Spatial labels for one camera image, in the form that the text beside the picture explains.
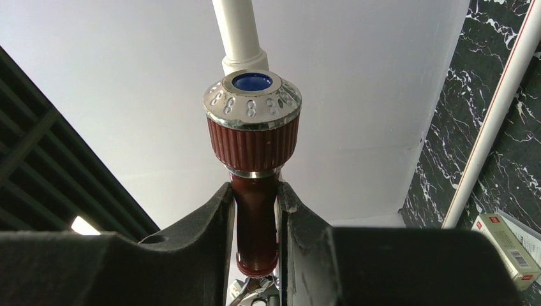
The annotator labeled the cream cardboard box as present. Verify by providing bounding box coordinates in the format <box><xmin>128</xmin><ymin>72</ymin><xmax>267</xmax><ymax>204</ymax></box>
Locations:
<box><xmin>471</xmin><ymin>214</ymin><xmax>540</xmax><ymax>291</ymax></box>

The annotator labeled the chrome water faucet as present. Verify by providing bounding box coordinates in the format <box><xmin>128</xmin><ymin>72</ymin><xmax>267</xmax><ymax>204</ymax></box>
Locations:
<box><xmin>228</xmin><ymin>274</ymin><xmax>281</xmax><ymax>306</ymax></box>

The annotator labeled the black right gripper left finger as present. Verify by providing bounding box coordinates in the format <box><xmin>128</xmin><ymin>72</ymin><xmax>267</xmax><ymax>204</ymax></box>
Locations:
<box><xmin>1</xmin><ymin>183</ymin><xmax>234</xmax><ymax>305</ymax></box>

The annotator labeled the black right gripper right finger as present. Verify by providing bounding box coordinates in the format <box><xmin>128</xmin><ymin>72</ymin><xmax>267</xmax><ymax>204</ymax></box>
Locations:
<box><xmin>278</xmin><ymin>182</ymin><xmax>522</xmax><ymax>305</ymax></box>

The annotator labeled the dark red water faucet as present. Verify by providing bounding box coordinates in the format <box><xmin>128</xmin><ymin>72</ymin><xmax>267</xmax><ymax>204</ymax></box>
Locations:
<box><xmin>204</xmin><ymin>69</ymin><xmax>302</xmax><ymax>277</ymax></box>

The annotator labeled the white pipe frame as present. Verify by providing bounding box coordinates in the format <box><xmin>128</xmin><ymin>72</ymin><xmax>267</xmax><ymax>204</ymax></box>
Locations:
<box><xmin>213</xmin><ymin>1</ymin><xmax>540</xmax><ymax>228</ymax></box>

